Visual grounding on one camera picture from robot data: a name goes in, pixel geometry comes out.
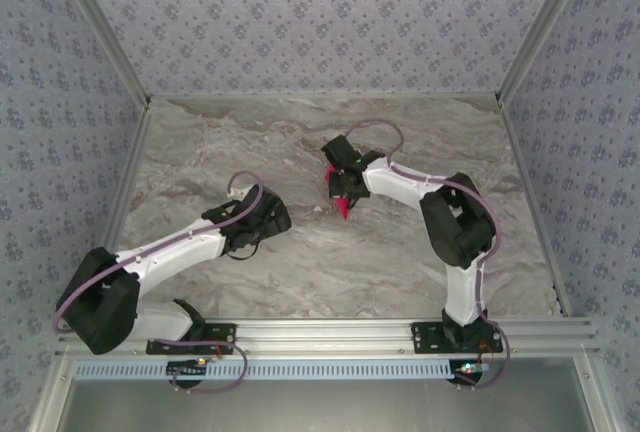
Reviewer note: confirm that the pink cloth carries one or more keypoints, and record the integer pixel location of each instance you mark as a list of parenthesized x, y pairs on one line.
[(344, 209)]

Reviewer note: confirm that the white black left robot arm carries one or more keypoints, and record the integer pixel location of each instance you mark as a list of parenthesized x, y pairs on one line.
[(170, 257)]

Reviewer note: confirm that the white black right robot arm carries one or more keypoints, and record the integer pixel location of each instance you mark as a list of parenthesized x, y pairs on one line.
[(400, 184)]

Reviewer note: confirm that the steel sheet panel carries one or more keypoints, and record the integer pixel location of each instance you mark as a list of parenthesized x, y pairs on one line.
[(325, 407)]

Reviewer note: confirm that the aluminium base beam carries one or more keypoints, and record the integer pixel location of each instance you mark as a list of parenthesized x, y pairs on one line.
[(325, 337)]

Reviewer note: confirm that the aluminium rear table rail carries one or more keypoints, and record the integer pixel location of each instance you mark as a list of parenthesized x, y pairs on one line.
[(325, 97)]

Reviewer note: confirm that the aluminium table rail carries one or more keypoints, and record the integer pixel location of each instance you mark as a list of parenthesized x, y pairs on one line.
[(325, 97), (120, 202), (531, 202)]

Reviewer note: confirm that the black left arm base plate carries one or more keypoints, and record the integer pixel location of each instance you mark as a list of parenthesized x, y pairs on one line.
[(220, 334)]

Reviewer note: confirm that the aluminium left table rail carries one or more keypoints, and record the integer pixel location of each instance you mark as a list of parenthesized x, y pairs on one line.
[(120, 202)]

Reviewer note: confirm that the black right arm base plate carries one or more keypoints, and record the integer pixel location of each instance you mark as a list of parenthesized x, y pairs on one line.
[(425, 337)]

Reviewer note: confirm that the aluminium right table rail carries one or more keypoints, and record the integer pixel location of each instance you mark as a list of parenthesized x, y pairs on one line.
[(531, 202)]

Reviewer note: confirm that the aluminium right frame post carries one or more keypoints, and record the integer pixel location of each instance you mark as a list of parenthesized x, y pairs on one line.
[(541, 27)]

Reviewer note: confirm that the aluminium frame post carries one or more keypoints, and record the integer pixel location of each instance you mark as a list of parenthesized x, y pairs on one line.
[(541, 27), (104, 27)]

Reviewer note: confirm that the aluminium left frame post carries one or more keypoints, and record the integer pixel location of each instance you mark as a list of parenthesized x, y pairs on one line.
[(104, 27)]

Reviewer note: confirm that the aluminium lower frame rail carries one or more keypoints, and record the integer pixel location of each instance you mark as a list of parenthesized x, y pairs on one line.
[(53, 397), (595, 397)]

